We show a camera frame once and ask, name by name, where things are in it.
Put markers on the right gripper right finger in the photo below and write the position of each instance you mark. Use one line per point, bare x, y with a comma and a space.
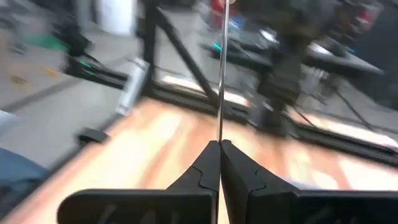
264, 205

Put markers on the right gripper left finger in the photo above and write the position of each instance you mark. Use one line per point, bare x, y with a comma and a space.
186, 205

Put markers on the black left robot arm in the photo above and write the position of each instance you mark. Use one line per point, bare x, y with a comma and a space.
280, 84

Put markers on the black device green light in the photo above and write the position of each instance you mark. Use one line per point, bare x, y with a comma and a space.
93, 74

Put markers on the black desk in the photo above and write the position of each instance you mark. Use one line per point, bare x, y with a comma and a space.
342, 63

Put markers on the person's leg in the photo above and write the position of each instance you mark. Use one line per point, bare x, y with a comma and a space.
18, 168

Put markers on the black table bracket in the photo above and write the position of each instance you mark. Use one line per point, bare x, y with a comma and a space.
93, 136

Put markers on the silver metal post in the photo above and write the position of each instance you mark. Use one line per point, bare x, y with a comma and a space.
133, 84

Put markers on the black aluminium table frame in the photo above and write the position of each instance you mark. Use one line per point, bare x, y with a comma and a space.
183, 53

